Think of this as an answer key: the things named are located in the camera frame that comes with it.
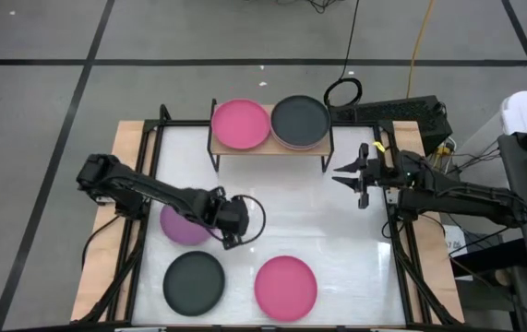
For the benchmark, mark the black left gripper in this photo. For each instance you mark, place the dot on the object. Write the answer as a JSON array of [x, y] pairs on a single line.
[[231, 214]]

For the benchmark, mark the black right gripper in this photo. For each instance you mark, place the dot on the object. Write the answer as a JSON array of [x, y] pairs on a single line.
[[378, 173]]

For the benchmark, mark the purple round plate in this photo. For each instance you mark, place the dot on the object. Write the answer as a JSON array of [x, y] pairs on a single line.
[[297, 148], [180, 228]]

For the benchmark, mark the dark grey round plate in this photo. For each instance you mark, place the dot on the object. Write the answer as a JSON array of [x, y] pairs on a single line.
[[300, 120], [194, 283]]

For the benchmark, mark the pink round plate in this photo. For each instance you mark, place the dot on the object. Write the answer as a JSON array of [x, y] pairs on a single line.
[[285, 289], [240, 123]]

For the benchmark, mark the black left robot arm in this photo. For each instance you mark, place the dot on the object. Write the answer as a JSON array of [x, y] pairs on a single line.
[[152, 189]]

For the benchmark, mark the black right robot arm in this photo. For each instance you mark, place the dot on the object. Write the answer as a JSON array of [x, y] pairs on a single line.
[[466, 198]]

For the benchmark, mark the wooden shelf with black legs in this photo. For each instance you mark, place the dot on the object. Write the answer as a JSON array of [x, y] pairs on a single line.
[[217, 150]]

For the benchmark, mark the yellow tag on gripper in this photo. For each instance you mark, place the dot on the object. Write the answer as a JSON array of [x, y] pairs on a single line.
[[378, 146]]

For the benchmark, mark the black computer case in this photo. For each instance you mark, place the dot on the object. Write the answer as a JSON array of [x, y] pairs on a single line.
[[397, 113]]

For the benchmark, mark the yellow plug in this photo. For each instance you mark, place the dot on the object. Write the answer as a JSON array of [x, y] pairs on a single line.
[[443, 150]]

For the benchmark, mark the black metal table frame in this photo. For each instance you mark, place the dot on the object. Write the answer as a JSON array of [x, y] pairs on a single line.
[[184, 123]]

